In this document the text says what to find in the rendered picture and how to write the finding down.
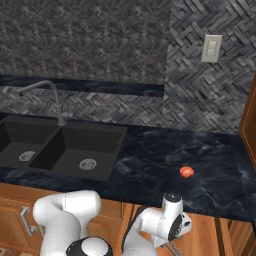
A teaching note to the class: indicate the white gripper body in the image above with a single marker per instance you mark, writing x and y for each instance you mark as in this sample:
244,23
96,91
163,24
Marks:
159,240

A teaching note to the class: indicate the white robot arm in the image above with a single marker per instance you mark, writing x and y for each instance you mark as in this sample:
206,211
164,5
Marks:
66,210

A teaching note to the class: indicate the brown wooden drawer front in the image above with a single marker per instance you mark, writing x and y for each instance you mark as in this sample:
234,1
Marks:
203,236

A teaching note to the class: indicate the brown wooden panel under sink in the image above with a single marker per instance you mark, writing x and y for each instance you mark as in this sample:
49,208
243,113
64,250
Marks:
110,216

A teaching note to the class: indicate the small red tomato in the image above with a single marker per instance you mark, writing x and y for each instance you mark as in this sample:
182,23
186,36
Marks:
187,172

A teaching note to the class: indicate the narrow brown wooden cupboard front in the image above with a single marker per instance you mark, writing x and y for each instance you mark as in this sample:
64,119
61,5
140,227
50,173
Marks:
238,238

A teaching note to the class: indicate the black double sink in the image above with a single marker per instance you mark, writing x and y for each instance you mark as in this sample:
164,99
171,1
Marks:
83,146

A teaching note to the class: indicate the brown wooden cupboard door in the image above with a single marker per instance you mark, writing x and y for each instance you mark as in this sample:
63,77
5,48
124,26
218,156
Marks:
10,223

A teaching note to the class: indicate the grey metal tap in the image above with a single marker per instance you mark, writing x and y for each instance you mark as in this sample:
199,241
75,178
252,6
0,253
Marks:
56,96

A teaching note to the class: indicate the pale wall socket plate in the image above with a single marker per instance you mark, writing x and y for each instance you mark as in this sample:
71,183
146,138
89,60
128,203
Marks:
211,48

